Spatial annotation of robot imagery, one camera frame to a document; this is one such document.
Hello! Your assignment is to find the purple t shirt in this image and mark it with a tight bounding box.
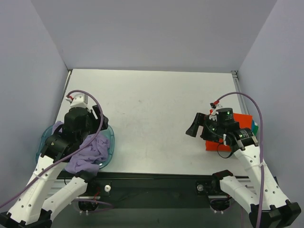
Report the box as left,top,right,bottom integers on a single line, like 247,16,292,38
64,126,115,175

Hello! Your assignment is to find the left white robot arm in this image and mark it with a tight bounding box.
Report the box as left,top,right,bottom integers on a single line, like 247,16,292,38
0,104,110,228

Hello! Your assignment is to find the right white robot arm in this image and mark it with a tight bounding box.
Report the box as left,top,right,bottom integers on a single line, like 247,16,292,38
186,108,302,228

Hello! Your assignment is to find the teal transparent plastic bin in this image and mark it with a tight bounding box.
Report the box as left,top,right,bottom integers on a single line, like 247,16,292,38
35,124,116,170

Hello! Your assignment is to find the folded orange t shirt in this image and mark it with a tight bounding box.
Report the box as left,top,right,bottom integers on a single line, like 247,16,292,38
205,113,253,152

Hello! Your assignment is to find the folded green t shirt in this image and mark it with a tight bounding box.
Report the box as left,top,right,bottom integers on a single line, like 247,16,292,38
252,125,258,136

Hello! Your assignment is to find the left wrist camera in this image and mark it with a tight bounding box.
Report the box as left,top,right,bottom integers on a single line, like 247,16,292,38
65,93,88,109

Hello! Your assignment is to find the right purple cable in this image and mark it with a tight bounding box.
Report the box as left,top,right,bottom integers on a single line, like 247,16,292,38
217,92,265,228

